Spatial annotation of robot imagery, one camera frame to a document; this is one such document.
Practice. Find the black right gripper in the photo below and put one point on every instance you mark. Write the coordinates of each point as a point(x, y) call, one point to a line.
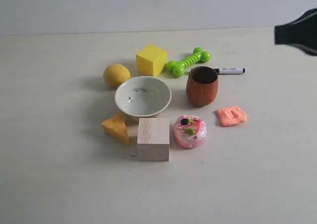
point(300, 33)

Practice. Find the orange squishy toy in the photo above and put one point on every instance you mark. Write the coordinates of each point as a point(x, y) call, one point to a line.
point(231, 116)

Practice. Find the black and white marker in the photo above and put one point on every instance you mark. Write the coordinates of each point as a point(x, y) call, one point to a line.
point(230, 70)

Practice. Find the brown wooden cup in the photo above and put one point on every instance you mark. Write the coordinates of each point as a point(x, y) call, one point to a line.
point(202, 85)

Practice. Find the green bone dog toy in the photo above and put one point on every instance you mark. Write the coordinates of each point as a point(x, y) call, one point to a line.
point(177, 68)

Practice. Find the pink toy cake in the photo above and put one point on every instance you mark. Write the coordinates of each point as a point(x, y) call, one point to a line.
point(190, 131)

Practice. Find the yellow cube block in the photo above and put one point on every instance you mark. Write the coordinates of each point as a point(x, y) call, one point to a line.
point(151, 60)

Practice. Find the white ceramic bowl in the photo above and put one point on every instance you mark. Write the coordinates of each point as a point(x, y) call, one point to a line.
point(143, 97)

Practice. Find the light wooden cube block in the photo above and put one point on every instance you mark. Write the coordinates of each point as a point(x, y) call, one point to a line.
point(153, 139)

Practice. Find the yellow lemon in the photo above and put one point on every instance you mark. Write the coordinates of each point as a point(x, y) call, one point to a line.
point(116, 74)

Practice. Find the yellow cheese wedge toy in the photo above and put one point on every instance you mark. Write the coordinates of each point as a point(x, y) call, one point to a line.
point(115, 127)

